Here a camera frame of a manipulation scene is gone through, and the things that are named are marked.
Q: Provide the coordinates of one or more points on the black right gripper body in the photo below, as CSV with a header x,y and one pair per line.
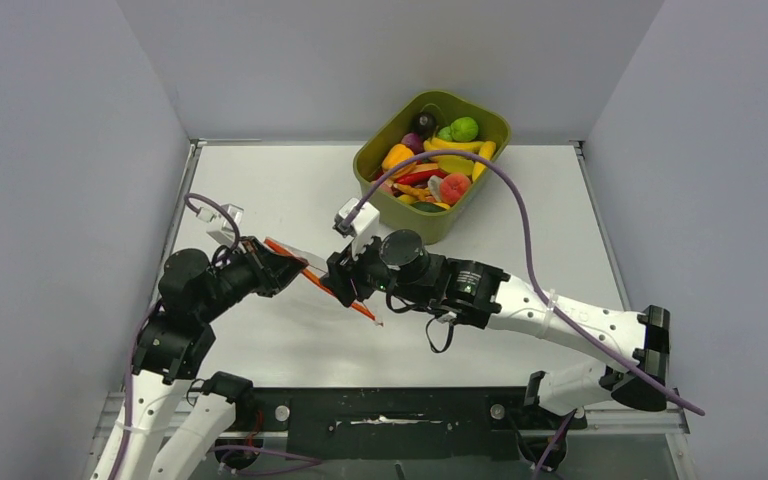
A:
x,y
361,277

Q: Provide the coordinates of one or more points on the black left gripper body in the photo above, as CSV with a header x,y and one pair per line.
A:
x,y
242,275

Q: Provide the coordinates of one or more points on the clear zip top bag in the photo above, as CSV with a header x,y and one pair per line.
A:
x,y
315,272

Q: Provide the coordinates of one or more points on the yellow bell pepper toy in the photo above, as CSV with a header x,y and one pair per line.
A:
x,y
397,154

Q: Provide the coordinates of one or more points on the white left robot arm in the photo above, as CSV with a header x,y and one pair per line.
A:
x,y
168,351

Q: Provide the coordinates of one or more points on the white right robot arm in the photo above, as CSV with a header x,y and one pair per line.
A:
x,y
628,351

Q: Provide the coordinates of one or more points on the olive green plastic tub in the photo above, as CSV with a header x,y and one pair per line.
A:
x,y
445,107

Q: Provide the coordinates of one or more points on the dark green avocado toy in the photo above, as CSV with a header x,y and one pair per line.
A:
x,y
429,207

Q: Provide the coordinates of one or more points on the orange ginger root toy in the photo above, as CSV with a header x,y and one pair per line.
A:
x,y
417,194

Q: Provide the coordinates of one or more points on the red chili pepper toy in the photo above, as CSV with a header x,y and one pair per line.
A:
x,y
419,177

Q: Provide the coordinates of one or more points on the purple onion toy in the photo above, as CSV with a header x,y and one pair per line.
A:
x,y
414,142

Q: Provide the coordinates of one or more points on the yellow banana toy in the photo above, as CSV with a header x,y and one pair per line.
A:
x,y
437,144

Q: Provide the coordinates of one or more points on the green lime toy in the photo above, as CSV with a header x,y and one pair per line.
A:
x,y
464,129

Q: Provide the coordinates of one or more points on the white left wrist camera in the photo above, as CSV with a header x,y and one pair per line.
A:
x,y
222,228

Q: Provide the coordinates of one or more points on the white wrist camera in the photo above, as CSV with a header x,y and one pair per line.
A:
x,y
222,228
359,222

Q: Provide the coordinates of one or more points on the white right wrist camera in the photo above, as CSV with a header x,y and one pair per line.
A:
x,y
359,222

